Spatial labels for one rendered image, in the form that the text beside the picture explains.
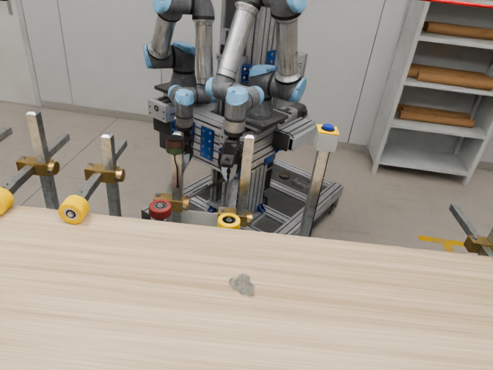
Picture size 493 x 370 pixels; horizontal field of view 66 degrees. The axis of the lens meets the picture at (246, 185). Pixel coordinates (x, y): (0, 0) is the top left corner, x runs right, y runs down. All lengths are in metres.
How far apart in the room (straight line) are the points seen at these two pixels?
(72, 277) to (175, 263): 0.28
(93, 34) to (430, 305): 3.80
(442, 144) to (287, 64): 2.96
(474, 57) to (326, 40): 1.33
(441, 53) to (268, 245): 3.10
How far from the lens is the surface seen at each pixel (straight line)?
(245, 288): 1.09
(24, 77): 4.84
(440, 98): 4.17
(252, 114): 1.79
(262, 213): 2.53
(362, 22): 3.83
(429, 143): 4.33
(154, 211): 1.36
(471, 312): 1.30
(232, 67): 1.48
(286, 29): 1.55
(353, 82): 3.94
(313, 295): 1.13
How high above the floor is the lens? 1.71
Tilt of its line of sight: 32 degrees down
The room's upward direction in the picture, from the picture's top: 7 degrees clockwise
